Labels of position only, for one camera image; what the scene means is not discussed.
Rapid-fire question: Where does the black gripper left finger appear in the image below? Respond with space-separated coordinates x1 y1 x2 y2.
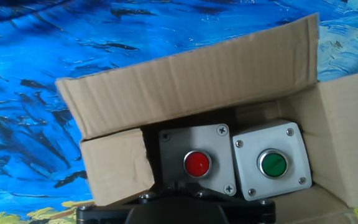
75 182 169 224

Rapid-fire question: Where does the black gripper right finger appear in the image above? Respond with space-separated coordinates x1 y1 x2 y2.
184 182 276 224

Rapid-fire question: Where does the brown cardboard box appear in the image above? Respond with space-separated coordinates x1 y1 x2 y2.
54 12 358 224

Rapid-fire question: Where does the blue yellow painted cloth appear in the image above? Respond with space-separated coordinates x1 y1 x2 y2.
0 0 358 224

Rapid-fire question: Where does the grey green button switch box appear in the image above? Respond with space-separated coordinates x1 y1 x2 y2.
231 119 313 202

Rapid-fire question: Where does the grey red button switch box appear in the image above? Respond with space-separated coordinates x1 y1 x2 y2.
158 123 237 197

